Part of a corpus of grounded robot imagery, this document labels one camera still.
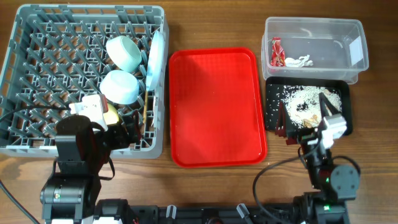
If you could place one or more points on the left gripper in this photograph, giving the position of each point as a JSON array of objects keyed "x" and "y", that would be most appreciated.
[{"x": 122, "y": 140}]

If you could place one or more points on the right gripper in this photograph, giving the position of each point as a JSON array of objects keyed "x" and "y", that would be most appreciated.
[{"x": 285, "y": 127}]

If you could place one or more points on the rice and food scraps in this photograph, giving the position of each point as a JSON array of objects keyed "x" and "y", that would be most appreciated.
[{"x": 302, "y": 103}]

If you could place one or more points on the wooden chopstick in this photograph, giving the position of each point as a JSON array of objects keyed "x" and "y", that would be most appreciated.
[{"x": 145, "y": 107}]

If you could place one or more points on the yellow cup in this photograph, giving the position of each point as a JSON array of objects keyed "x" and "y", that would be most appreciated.
[{"x": 111, "y": 116}]

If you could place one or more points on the small light blue saucer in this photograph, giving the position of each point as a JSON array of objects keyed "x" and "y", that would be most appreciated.
[{"x": 120, "y": 87}]

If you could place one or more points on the large light blue plate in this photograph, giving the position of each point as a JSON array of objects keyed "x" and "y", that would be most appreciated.
[{"x": 155, "y": 61}]

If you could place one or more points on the white tissue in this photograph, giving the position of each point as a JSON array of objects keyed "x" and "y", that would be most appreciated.
[{"x": 303, "y": 61}]

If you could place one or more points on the green bowl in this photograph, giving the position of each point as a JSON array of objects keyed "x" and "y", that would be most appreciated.
[{"x": 124, "y": 53}]

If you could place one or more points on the red snack wrapper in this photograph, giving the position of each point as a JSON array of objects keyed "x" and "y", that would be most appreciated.
[{"x": 278, "y": 54}]

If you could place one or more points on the white plastic fork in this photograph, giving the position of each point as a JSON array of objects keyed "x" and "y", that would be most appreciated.
[{"x": 157, "y": 107}]

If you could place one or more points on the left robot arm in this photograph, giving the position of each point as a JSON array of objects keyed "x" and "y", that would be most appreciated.
[{"x": 71, "y": 194}]

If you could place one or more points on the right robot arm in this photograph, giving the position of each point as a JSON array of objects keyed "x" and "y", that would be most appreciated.
[{"x": 335, "y": 178}]

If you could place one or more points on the clear plastic waste bin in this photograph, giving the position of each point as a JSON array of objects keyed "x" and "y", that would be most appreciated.
[{"x": 337, "y": 47}]

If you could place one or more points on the grey plastic dishwasher rack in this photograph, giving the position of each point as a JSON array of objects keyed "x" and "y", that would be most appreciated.
[{"x": 57, "y": 55}]

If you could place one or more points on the black plastic tray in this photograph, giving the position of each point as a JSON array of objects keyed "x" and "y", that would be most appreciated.
[{"x": 339, "y": 85}]

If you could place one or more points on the red plastic serving tray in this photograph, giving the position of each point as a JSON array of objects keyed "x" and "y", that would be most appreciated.
[{"x": 216, "y": 116}]

